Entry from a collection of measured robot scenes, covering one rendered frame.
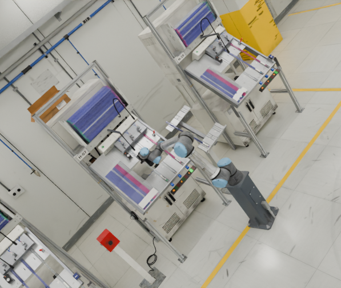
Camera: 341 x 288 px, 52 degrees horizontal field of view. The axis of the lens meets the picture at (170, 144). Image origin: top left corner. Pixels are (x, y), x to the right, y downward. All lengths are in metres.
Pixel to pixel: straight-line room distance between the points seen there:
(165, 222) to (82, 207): 1.71
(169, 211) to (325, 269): 1.61
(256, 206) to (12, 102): 3.11
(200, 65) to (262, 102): 0.94
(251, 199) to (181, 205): 0.94
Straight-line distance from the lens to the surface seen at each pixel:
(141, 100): 5.25
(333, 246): 3.05
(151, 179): 3.32
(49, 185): 4.93
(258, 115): 4.34
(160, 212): 3.70
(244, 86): 3.82
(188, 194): 3.83
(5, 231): 3.41
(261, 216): 3.29
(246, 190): 3.09
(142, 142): 3.48
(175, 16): 4.05
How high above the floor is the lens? 2.44
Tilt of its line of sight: 27 degrees down
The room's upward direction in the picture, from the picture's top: 38 degrees counter-clockwise
